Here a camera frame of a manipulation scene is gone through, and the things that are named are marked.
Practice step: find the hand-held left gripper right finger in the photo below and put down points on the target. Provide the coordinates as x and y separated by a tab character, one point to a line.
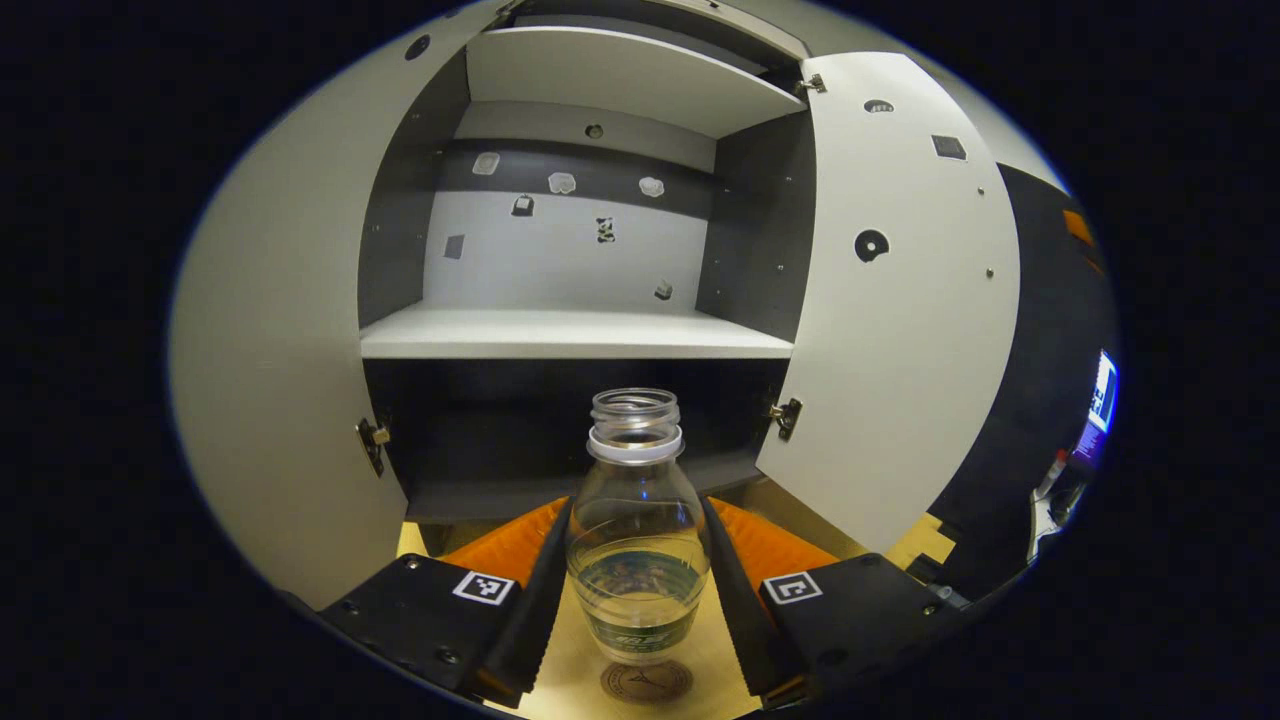
745	630

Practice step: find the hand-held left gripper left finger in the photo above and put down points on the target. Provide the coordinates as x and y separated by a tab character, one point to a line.
535	620

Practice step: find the round brown coaster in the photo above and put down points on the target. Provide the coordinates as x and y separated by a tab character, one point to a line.
650	688

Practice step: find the clear plastic bottle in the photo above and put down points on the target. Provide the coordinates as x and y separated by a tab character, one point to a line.
638	520

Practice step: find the white grey cabinet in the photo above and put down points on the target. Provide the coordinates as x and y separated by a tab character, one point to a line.
580	335

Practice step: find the white cat sticker cabinet door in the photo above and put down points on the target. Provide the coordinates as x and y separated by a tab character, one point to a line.
900	350

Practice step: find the white camera sticker cabinet door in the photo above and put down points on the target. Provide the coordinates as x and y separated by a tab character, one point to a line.
280	350

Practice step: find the black backdrop cloth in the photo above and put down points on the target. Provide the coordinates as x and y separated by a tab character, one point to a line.
1020	350

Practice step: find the computer monitor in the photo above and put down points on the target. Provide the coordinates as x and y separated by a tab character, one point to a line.
1103	390

